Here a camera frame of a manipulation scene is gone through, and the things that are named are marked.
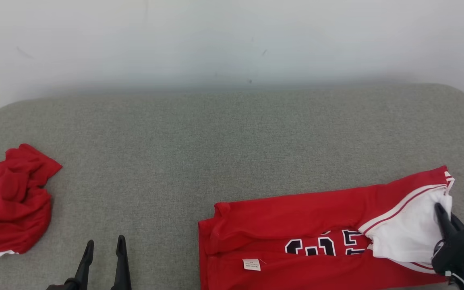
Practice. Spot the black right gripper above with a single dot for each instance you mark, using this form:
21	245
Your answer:
461	245

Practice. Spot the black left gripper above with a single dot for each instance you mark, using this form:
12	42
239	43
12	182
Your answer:
65	285

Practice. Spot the red shorts with white stripe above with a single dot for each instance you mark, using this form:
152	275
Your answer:
14	201

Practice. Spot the red jersey with white sleeves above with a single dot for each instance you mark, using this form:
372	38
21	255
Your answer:
288	217

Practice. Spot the grey fabric sofa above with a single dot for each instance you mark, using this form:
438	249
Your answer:
175	161

